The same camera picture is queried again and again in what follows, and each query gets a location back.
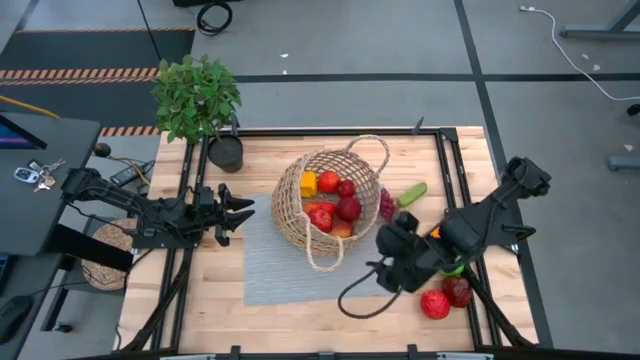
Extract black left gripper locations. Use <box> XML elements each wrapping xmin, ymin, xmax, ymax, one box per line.
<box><xmin>189</xmin><ymin>182</ymin><xmax>257</xmax><ymax>236</ymax></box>

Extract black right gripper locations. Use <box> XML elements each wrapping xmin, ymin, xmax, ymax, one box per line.
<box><xmin>372</xmin><ymin>225</ymin><xmax>446</xmax><ymax>295</ymax></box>

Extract woven wicker handle basket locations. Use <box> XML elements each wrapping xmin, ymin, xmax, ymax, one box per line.
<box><xmin>270</xmin><ymin>133</ymin><xmax>391</xmax><ymax>274</ymax></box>

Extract purple grape bunch with leaf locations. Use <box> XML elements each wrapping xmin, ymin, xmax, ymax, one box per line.
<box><xmin>378</xmin><ymin>187</ymin><xmax>399</xmax><ymax>224</ymax></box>

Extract dark red apple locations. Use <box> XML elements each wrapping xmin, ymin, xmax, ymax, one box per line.
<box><xmin>335</xmin><ymin>196</ymin><xmax>363</xmax><ymax>223</ymax></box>

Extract yellow bell pepper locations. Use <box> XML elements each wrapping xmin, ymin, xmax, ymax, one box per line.
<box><xmin>299</xmin><ymin>170</ymin><xmax>319</xmax><ymax>200</ymax></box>

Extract red-orange round fruit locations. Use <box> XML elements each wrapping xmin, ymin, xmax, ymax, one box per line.
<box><xmin>308</xmin><ymin>208</ymin><xmax>334</xmax><ymax>234</ymax></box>

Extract red bell pepper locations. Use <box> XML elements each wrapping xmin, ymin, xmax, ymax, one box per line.
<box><xmin>303</xmin><ymin>200</ymin><xmax>337</xmax><ymax>215</ymax></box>

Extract bright red round fruit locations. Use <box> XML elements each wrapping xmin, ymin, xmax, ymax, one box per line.
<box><xmin>317</xmin><ymin>170</ymin><xmax>342</xmax><ymax>195</ymax></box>
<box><xmin>419</xmin><ymin>288</ymin><xmax>451</xmax><ymax>321</ymax></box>

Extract dark red textured fruit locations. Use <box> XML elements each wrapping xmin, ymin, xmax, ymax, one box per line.
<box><xmin>440</xmin><ymin>275</ymin><xmax>474</xmax><ymax>309</ymax></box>

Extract green cucumber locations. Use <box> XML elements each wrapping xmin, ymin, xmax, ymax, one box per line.
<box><xmin>396</xmin><ymin>181</ymin><xmax>429</xmax><ymax>209</ymax></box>

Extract grey woven placemat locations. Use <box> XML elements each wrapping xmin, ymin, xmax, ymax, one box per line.
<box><xmin>242</xmin><ymin>193</ymin><xmax>401</xmax><ymax>307</ymax></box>

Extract black power strip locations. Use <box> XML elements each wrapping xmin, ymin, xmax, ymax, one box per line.
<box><xmin>109</xmin><ymin>159</ymin><xmax>156</xmax><ymax>189</ymax></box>

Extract potted green plant black pot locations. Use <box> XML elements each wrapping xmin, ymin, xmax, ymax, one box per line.
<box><xmin>151</xmin><ymin>53</ymin><xmax>245</xmax><ymax>175</ymax></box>

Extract round woven stool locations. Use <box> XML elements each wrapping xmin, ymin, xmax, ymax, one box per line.
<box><xmin>81</xmin><ymin>217</ymin><xmax>144</xmax><ymax>292</ymax></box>

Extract black office desk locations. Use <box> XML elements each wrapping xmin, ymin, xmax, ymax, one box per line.
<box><xmin>0</xmin><ymin>112</ymin><xmax>102</xmax><ymax>257</ymax></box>

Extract black hazard striped floor mat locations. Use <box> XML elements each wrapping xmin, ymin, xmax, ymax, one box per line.
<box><xmin>0</xmin><ymin>27</ymin><xmax>196</xmax><ymax>139</ymax></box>

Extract desk monitor screen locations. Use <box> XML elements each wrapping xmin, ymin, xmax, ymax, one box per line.
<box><xmin>0</xmin><ymin>113</ymin><xmax>49</xmax><ymax>151</ymax></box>

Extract grey furniture foot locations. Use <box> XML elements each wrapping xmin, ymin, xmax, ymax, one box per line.
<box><xmin>608</xmin><ymin>155</ymin><xmax>640</xmax><ymax>172</ymax></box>

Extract grey desk leg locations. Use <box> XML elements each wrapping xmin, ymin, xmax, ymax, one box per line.
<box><xmin>559</xmin><ymin>0</ymin><xmax>640</xmax><ymax>41</ymax></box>

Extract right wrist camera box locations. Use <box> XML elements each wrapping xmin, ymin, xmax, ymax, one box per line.
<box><xmin>396</xmin><ymin>210</ymin><xmax>421</xmax><ymax>232</ymax></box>

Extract black looped cable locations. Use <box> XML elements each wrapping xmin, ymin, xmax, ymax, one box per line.
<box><xmin>337</xmin><ymin>259</ymin><xmax>401</xmax><ymax>320</ymax></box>

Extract black aluminium table frame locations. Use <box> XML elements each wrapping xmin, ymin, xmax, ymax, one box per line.
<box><xmin>119</xmin><ymin>127</ymin><xmax>541</xmax><ymax>360</ymax></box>

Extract coiled black cable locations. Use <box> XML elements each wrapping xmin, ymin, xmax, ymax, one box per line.
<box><xmin>195</xmin><ymin>1</ymin><xmax>234</xmax><ymax>37</ymax></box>

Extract key ring with fob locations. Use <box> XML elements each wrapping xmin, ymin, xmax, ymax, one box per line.
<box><xmin>13</xmin><ymin>158</ymin><xmax>67</xmax><ymax>194</ymax></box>

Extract yellow floor cable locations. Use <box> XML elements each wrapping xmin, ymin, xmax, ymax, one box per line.
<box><xmin>0</xmin><ymin>94</ymin><xmax>61</xmax><ymax>120</ymax></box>

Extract white floor cable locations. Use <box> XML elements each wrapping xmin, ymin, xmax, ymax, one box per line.
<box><xmin>519</xmin><ymin>4</ymin><xmax>640</xmax><ymax>103</ymax></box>

